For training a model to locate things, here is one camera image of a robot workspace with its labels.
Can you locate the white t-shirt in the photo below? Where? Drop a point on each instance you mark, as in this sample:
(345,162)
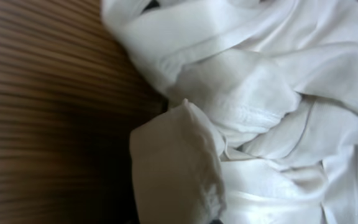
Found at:
(263,119)

